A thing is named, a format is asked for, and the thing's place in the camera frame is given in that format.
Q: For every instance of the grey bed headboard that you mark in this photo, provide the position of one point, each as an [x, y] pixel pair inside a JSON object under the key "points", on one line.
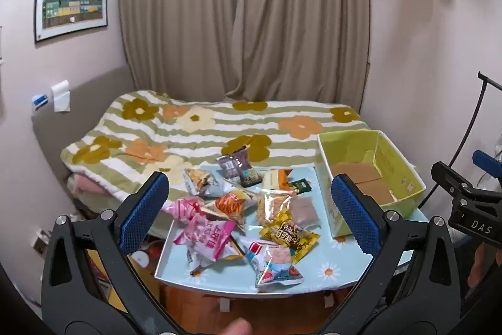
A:
{"points": [[70, 123]]}

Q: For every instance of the clear waffle snack packet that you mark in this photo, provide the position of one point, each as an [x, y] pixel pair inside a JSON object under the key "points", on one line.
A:
{"points": [[272, 207]]}

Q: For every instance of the green cardboard box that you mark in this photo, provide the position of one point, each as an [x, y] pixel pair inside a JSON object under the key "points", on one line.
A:
{"points": [[376, 170]]}

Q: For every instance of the framed house picture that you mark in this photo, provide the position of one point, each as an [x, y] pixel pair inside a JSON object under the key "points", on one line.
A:
{"points": [[70, 3]]}

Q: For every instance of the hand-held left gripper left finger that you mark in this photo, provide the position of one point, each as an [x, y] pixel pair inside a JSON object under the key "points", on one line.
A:
{"points": [[147, 209]]}

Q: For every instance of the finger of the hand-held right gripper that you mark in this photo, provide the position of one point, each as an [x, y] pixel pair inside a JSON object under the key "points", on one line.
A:
{"points": [[451, 178], [486, 162]]}

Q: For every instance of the person's left hand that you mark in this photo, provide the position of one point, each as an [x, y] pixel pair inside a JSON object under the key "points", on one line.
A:
{"points": [[237, 328]]}

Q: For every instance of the yellow snack packet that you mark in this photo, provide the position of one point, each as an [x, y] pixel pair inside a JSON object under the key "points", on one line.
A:
{"points": [[288, 235]]}

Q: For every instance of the pink bedding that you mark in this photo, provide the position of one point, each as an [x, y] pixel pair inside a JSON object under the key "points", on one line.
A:
{"points": [[88, 184]]}

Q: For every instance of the brown snack packet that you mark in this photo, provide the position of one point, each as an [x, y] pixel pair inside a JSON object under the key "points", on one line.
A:
{"points": [[233, 166]]}

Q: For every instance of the person's right hand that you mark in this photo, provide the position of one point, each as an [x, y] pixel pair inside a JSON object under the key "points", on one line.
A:
{"points": [[477, 264]]}

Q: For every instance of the large pink snack packet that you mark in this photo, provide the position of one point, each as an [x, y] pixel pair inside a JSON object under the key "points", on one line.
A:
{"points": [[206, 239]]}

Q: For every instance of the translucent pink bar packet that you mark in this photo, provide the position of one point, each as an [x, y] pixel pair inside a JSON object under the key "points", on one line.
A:
{"points": [[304, 211]]}

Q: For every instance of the white cartoon figure snack packet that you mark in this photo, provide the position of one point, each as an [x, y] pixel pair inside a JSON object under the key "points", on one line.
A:
{"points": [[274, 264]]}

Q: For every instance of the black tripod stand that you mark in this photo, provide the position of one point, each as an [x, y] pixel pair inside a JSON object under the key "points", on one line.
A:
{"points": [[472, 119]]}

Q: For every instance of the dark green snack packet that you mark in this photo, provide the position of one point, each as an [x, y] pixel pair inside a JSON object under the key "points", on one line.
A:
{"points": [[302, 186]]}

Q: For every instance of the white tissue roll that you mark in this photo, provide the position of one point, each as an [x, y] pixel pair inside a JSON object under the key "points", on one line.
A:
{"points": [[60, 95]]}

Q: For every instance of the grey cartoon snack packet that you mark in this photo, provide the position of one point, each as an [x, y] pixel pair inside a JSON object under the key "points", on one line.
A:
{"points": [[200, 182]]}

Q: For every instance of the beige curtain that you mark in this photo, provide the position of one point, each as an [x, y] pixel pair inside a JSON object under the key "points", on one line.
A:
{"points": [[243, 13]]}

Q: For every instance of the floral striped blanket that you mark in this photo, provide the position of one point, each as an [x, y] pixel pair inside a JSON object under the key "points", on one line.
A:
{"points": [[219, 127]]}

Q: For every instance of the cream and orange snack packet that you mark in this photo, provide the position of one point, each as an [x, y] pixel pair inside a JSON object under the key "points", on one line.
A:
{"points": [[274, 180]]}

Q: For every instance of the small pink snack packet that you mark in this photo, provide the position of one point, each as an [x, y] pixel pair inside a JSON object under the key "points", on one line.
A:
{"points": [[182, 207]]}

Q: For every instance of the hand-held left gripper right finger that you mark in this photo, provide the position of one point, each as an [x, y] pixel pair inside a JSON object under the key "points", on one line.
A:
{"points": [[357, 217]]}

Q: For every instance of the white red snack packet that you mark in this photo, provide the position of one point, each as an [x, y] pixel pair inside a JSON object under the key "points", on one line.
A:
{"points": [[253, 248]]}

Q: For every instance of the blue daisy print table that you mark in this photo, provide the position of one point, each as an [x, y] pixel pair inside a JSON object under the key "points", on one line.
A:
{"points": [[329, 264]]}

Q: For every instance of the blue white wall item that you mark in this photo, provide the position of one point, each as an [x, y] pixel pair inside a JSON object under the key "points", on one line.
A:
{"points": [[39, 101]]}

